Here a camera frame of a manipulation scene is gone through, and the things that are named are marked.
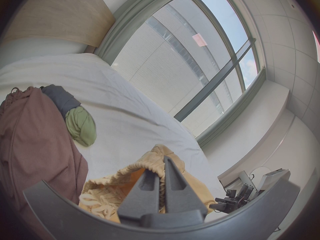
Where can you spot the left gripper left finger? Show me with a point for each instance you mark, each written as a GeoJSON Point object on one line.
{"type": "Point", "coordinates": [133, 204]}

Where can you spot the green garment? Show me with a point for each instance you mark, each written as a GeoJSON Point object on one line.
{"type": "Point", "coordinates": [82, 126]}

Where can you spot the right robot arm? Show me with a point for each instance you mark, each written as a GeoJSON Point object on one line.
{"type": "Point", "coordinates": [272, 180]}

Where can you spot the black garment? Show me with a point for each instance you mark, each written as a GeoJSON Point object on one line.
{"type": "Point", "coordinates": [60, 96]}

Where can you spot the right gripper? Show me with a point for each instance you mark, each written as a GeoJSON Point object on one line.
{"type": "Point", "coordinates": [231, 202]}

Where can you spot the bed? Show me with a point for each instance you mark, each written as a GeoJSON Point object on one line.
{"type": "Point", "coordinates": [125, 96]}

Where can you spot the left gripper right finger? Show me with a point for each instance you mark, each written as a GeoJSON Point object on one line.
{"type": "Point", "coordinates": [186, 201]}

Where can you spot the tan shorts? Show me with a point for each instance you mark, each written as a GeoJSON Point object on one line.
{"type": "Point", "coordinates": [195, 189]}

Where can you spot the window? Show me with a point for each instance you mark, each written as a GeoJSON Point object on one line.
{"type": "Point", "coordinates": [175, 59]}

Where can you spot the brown garment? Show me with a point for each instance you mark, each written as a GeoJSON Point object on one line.
{"type": "Point", "coordinates": [37, 139]}

